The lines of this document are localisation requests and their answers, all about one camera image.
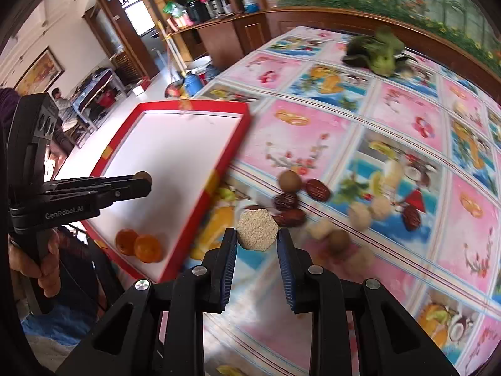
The beige round biscuit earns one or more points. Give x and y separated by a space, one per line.
256 233
320 229
380 206
361 259
359 215

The white bucket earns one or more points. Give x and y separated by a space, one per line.
201 65

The brown longan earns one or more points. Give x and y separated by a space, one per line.
290 182
338 241
143 176

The framed orange picture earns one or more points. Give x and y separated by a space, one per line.
39 71

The blue plastic jug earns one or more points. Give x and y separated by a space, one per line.
191 85

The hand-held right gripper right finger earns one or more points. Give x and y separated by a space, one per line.
285 274

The brown wooden sideboard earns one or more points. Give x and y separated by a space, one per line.
235 39

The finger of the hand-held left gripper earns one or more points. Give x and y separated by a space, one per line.
90 182
133 194

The brown wooden rail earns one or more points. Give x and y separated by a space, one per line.
352 17

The wooden door frame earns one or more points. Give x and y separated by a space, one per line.
113 27

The black kettle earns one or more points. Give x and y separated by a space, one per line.
197 9

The person's left hand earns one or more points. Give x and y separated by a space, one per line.
49 266

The fruit print tablecloth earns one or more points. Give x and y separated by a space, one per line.
391 105

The yellow broom stick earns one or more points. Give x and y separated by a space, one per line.
170 49

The red shallow cardboard box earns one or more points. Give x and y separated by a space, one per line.
164 152

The orange tangerine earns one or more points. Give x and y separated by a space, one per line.
126 241
148 248

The dried red date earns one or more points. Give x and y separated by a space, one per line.
290 218
411 217
318 190
285 201

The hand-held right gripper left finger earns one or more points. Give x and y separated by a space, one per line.
231 270

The green bok choy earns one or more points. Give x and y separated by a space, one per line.
373 53

